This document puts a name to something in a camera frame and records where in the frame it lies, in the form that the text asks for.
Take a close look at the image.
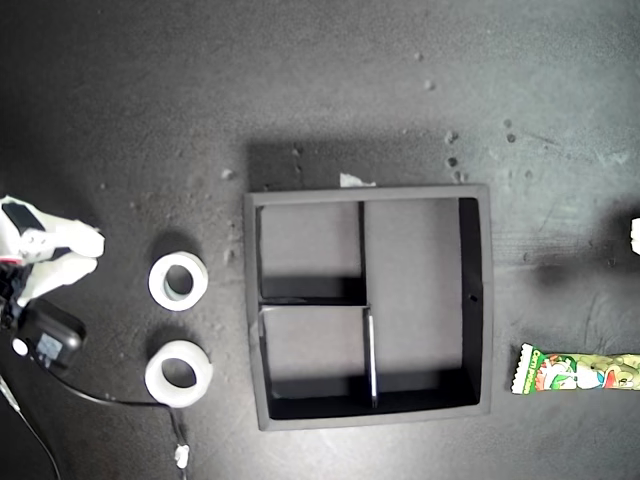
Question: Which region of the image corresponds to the white tape roll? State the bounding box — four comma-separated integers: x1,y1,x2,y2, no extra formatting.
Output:
144,339,215,407
147,252,209,312

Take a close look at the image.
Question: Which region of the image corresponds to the green printed snack bar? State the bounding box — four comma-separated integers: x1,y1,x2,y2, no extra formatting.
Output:
509,342,640,396

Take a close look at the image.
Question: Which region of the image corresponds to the black tray with wells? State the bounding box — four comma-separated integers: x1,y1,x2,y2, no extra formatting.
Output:
243,183,496,432

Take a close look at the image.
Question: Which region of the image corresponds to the white paper scrap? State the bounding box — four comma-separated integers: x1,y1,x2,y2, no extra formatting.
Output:
339,172,377,189

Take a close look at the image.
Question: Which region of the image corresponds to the small black camera box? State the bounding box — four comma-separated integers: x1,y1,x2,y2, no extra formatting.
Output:
12,298,87,374

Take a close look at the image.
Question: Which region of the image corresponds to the thin black cable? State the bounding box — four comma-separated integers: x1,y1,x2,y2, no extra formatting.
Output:
0,372,64,480

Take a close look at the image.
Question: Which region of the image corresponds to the black cable with white connector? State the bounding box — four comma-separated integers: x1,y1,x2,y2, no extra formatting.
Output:
52,367,194,471

